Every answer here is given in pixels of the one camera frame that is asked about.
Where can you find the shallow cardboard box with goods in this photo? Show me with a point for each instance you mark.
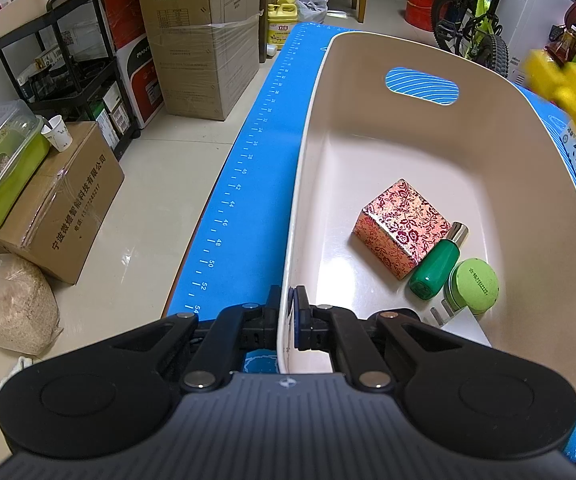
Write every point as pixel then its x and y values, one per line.
pixel 33 12

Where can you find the yellow plastic toy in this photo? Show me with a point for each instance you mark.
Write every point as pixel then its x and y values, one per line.
pixel 573 95

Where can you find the white charger plug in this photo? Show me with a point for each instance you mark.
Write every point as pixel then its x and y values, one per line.
pixel 463 325

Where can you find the brown cardboard box with print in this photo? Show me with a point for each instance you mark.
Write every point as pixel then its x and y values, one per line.
pixel 68 200

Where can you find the clear plastic bag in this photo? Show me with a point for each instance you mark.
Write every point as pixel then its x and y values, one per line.
pixel 313 5

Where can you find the beige plastic storage basket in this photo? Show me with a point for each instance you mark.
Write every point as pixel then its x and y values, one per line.
pixel 418 160

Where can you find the white chest freezer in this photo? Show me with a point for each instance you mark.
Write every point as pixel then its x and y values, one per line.
pixel 538 5

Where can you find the green bottle with silver cap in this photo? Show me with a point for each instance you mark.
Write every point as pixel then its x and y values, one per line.
pixel 433 265

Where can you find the white crumpled cloth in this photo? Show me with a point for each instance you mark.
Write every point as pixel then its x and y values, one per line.
pixel 10 380

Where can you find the green round jar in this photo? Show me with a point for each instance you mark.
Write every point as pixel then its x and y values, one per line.
pixel 475 282

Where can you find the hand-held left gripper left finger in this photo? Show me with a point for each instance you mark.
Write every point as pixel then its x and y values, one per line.
pixel 268 320

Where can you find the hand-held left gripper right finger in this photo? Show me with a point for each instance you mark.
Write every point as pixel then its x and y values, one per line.
pixel 300 317

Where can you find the yellow detergent jug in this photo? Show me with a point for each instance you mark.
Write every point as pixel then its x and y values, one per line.
pixel 283 22

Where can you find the plastic-wrapped cardboard box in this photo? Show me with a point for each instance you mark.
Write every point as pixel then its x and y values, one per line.
pixel 203 70

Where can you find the green container with clear lid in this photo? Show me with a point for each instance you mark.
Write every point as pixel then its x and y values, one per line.
pixel 3 165

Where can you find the clear bag of grain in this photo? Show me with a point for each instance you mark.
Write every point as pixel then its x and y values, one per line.
pixel 8 305

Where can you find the red floral gift box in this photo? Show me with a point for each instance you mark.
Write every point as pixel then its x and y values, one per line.
pixel 403 225

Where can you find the white paper cup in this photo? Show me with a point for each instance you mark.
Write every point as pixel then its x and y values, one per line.
pixel 58 135

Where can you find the red bucket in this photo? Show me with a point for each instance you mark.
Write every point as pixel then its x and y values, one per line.
pixel 423 5

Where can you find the black shelf cart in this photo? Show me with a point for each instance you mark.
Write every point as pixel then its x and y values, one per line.
pixel 68 75

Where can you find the red and white carton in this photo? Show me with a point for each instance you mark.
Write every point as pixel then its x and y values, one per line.
pixel 138 65

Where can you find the blue silicone baking mat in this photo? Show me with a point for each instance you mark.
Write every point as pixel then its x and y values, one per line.
pixel 248 185

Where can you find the black and green bicycle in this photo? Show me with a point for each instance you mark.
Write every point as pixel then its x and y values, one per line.
pixel 483 30

